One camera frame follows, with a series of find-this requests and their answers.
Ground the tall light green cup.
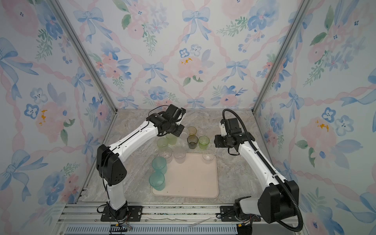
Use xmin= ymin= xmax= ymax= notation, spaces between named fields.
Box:
xmin=166 ymin=133 xmax=177 ymax=146

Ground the short light green cup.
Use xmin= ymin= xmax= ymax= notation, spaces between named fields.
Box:
xmin=157 ymin=138 xmax=168 ymax=149

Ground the yellow amber glass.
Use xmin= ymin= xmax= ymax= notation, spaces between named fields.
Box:
xmin=188 ymin=126 xmax=197 ymax=136

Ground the bright green glass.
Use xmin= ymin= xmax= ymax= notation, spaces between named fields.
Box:
xmin=198 ymin=136 xmax=210 ymax=150

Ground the dark smoky glass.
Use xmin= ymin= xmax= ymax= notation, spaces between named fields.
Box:
xmin=187 ymin=135 xmax=198 ymax=149

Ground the tall frosted clear cup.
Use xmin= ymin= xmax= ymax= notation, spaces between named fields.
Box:
xmin=173 ymin=146 xmax=187 ymax=164

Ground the tall teal cup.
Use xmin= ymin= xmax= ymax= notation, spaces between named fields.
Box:
xmin=152 ymin=156 xmax=167 ymax=174
xmin=149 ymin=172 xmax=165 ymax=191

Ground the short frosted clear cup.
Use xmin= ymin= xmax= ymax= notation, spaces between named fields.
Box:
xmin=180 ymin=127 xmax=190 ymax=141

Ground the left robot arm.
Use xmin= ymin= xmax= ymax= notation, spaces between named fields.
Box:
xmin=96 ymin=104 xmax=187 ymax=219

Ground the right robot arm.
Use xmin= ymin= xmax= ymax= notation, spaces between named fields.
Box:
xmin=214 ymin=118 xmax=304 ymax=231

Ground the beige plastic tray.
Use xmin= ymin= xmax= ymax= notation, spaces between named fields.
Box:
xmin=151 ymin=153 xmax=219 ymax=199

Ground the small clear glass far right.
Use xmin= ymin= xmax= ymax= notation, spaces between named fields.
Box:
xmin=202 ymin=150 xmax=215 ymax=162

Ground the black corrugated cable hose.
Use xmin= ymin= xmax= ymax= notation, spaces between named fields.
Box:
xmin=222 ymin=108 xmax=304 ymax=233

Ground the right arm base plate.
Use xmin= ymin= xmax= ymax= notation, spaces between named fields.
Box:
xmin=215 ymin=206 xmax=261 ymax=223

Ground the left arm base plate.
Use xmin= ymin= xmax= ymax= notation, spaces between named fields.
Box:
xmin=100 ymin=206 xmax=143 ymax=222

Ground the aluminium rail frame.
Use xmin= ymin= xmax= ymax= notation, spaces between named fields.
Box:
xmin=52 ymin=202 xmax=293 ymax=235

